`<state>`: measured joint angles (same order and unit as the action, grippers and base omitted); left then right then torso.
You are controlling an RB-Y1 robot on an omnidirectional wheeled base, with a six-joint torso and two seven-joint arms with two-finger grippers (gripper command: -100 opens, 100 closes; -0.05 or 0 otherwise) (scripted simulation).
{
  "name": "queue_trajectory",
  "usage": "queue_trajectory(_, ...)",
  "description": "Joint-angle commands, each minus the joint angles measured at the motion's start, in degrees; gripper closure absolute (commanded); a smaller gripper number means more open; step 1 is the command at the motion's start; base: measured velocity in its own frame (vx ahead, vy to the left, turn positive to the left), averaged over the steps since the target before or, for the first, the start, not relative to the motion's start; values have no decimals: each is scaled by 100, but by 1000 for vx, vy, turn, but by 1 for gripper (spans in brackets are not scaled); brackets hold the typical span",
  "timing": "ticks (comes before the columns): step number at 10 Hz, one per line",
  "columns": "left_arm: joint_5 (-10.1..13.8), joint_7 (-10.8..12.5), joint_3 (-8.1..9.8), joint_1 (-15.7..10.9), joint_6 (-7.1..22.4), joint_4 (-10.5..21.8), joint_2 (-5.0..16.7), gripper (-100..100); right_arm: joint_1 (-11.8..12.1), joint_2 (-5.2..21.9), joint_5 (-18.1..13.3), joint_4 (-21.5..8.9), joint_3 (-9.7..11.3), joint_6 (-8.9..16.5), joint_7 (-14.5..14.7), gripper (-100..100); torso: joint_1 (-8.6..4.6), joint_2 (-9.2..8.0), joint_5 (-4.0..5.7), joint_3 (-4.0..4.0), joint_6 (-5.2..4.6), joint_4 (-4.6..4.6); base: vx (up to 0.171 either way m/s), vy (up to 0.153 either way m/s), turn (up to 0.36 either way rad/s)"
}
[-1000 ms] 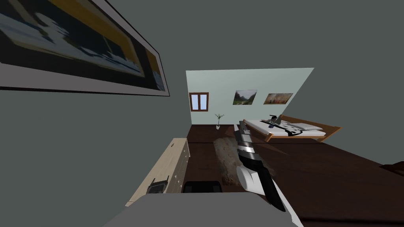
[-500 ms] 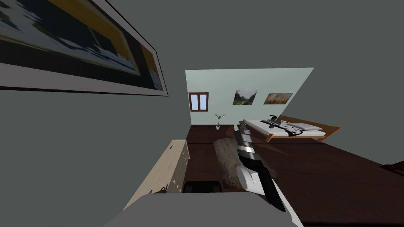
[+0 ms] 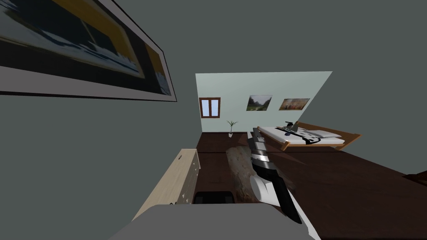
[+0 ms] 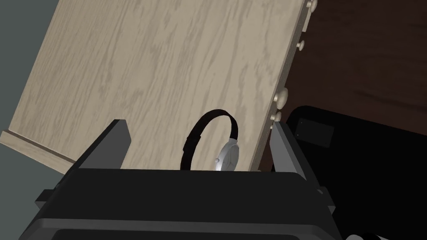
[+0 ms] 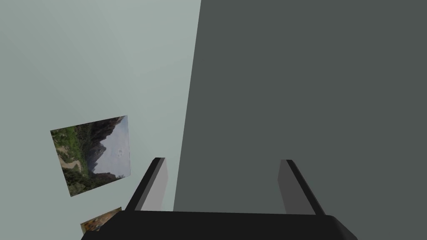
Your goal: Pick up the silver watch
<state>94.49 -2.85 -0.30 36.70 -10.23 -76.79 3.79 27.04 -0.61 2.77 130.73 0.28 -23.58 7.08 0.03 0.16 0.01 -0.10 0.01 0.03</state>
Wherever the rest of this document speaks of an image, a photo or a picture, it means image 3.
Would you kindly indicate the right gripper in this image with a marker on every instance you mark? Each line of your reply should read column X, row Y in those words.
column 257, row 144

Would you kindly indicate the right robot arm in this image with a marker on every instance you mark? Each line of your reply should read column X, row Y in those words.
column 267, row 176

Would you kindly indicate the small potted plant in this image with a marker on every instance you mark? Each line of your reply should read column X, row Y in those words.
column 231, row 128

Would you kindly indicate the mottled beige rug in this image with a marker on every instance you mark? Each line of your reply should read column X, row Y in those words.
column 240, row 173

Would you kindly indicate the green landscape painting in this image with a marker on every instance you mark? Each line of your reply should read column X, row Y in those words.
column 259, row 102

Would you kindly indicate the orange landscape painting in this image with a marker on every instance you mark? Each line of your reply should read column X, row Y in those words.
column 294, row 104

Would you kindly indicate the wooden bed with white bedding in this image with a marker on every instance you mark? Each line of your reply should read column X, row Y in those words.
column 317, row 138

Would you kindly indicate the brown framed window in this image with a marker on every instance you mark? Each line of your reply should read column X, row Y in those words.
column 209, row 107

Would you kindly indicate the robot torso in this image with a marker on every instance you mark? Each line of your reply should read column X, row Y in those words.
column 213, row 223

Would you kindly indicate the light wood dresser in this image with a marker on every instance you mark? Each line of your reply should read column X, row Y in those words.
column 173, row 180

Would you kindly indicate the large framed dark picture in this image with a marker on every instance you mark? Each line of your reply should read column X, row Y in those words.
column 83, row 50

